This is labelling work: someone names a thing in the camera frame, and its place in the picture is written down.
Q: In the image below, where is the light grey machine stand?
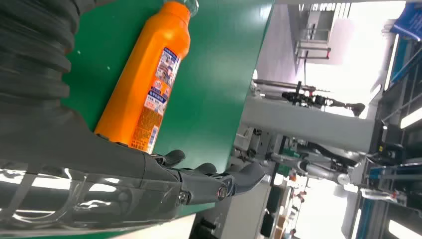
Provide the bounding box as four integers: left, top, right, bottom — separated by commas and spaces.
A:
239, 94, 377, 154

